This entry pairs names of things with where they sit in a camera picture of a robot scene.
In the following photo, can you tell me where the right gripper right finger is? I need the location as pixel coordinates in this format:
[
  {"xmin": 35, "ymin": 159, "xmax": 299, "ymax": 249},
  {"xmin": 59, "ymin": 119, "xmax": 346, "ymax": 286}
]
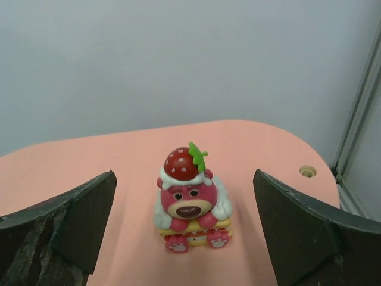
[{"xmin": 253, "ymin": 170, "xmax": 380, "ymax": 286}]

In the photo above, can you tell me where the pink three-tier shelf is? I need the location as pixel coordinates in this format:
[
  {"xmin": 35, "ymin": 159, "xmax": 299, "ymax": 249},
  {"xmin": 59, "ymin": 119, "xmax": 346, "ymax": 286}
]
[{"xmin": 1, "ymin": 120, "xmax": 339, "ymax": 285}]

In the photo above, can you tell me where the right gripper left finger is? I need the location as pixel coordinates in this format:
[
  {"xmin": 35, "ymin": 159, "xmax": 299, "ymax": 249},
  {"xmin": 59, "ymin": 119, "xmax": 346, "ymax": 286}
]
[{"xmin": 1, "ymin": 171, "xmax": 117, "ymax": 285}]

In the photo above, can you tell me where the strawberry bear cake toy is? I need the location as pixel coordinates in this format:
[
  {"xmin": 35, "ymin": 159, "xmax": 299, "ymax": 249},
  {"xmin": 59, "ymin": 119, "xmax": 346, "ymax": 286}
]
[{"xmin": 154, "ymin": 142, "xmax": 233, "ymax": 253}]

